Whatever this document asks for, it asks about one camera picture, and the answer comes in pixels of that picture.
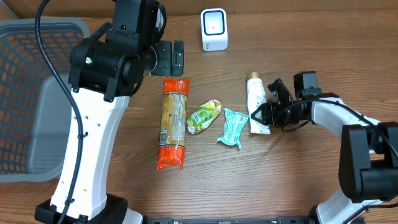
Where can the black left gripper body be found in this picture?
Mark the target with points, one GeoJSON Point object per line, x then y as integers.
{"type": "Point", "coordinates": [166, 58]}

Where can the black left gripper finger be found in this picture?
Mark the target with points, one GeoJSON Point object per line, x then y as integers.
{"type": "Point", "coordinates": [178, 49]}
{"type": "Point", "coordinates": [177, 67]}

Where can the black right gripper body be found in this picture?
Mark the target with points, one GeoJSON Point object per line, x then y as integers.
{"type": "Point", "coordinates": [273, 109]}

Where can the white tube with gold cap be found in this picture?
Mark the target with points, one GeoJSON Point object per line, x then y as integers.
{"type": "Point", "coordinates": [256, 97]}

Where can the teal snack packet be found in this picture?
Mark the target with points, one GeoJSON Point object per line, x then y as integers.
{"type": "Point", "coordinates": [234, 124]}

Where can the green yellow snack packet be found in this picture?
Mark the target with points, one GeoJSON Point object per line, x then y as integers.
{"type": "Point", "coordinates": [204, 116]}

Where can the orange noodle packet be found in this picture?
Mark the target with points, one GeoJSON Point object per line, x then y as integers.
{"type": "Point", "coordinates": [173, 123]}

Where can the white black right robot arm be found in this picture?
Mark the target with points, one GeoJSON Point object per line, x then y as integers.
{"type": "Point", "coordinates": [368, 150]}

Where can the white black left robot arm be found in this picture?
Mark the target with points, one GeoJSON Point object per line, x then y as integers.
{"type": "Point", "coordinates": [106, 69]}

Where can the white barcode scanner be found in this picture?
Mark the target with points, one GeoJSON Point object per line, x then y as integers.
{"type": "Point", "coordinates": [214, 29]}

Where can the dark grey plastic basket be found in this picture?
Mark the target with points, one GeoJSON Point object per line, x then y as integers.
{"type": "Point", "coordinates": [35, 113]}

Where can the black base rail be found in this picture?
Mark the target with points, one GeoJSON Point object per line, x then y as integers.
{"type": "Point", "coordinates": [278, 220]}

